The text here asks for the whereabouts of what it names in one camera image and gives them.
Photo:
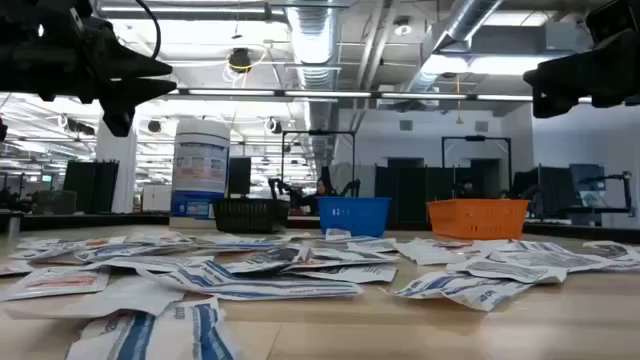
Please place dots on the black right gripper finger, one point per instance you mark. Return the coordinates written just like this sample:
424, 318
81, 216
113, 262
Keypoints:
565, 72
555, 102

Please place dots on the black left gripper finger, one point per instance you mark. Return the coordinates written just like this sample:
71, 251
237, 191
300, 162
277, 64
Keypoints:
132, 65
125, 97

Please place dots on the white packet with red print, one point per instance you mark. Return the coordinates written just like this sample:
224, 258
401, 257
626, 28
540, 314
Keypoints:
55, 282
345, 257
12, 268
95, 242

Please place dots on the blue striped fabric bandage packet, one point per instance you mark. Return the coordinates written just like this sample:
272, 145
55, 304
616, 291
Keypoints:
372, 245
235, 246
240, 287
460, 290
150, 335

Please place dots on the blue plastic basket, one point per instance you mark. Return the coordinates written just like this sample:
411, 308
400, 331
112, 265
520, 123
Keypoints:
355, 215

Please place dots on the black background robot arm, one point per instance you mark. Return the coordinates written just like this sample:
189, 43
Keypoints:
280, 187

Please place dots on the black jointed monitor arm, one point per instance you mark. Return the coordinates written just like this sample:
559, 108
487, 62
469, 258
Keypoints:
626, 190

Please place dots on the white building column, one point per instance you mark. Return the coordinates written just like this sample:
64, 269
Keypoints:
117, 170

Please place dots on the grey screen on stand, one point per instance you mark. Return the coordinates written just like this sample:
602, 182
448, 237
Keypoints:
587, 180

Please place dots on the dark partition panel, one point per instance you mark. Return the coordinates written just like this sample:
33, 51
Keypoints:
545, 190

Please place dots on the black partition panels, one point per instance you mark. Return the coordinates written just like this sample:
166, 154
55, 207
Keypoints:
90, 187

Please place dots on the white wipes canister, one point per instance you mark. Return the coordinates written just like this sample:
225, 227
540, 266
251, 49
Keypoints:
200, 170

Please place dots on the white cabinet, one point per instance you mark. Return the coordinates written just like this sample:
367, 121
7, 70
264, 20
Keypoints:
156, 197

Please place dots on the black ceiling dome fixture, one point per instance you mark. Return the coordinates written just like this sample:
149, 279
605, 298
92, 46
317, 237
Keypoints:
240, 59

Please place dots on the grey storage bin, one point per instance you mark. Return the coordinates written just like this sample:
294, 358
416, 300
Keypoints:
55, 202

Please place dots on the black background monitor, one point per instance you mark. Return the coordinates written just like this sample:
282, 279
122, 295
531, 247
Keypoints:
239, 175

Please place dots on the orange plastic basket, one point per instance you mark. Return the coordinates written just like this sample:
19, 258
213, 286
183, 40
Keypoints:
477, 220

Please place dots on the black plastic basket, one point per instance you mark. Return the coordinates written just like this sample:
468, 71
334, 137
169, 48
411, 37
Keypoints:
250, 215

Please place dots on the long ceiling light bar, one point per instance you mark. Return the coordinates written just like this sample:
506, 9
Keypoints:
325, 93

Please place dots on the plain white bandage packet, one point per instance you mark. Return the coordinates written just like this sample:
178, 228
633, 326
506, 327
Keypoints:
110, 300

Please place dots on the person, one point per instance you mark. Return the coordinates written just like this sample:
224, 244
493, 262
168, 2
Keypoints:
320, 192

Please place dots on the black station frame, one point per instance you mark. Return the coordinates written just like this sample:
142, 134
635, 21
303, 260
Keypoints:
317, 132
475, 138

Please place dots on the silver air duct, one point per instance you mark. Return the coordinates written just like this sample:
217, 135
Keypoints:
467, 20
312, 35

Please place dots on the dark partition wall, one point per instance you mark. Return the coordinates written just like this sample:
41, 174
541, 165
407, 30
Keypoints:
400, 190

